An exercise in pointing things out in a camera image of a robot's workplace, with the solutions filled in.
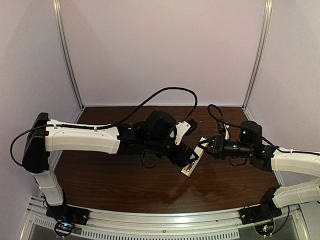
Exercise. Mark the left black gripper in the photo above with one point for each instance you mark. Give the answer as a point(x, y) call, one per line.
point(180, 155)

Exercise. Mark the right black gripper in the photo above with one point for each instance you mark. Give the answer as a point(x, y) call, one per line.
point(216, 144)

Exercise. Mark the white remote control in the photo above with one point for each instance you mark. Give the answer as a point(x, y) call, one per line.
point(199, 150)

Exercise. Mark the orange AA battery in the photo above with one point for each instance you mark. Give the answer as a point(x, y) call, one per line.
point(189, 167)

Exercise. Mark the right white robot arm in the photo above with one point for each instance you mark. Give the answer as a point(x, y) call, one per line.
point(270, 158)

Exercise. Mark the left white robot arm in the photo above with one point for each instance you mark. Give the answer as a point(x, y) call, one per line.
point(160, 134)

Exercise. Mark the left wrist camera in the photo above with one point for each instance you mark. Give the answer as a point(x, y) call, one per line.
point(184, 128)

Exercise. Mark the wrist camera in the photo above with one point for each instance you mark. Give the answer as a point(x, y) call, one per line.
point(223, 130)
point(184, 128)

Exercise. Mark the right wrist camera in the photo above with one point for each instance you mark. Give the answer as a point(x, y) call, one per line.
point(223, 130)

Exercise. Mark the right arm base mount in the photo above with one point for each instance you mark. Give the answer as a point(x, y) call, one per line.
point(262, 217)

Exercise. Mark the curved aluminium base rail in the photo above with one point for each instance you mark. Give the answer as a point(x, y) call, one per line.
point(212, 225)

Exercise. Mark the right aluminium frame post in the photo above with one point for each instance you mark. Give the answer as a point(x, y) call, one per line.
point(264, 32)

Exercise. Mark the aluminium frame post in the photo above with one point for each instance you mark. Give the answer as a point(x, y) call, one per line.
point(264, 32)
point(65, 53)

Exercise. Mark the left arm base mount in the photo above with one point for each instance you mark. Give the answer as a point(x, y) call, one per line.
point(66, 218)

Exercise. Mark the left aluminium frame post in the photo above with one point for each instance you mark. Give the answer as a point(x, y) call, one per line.
point(65, 53)

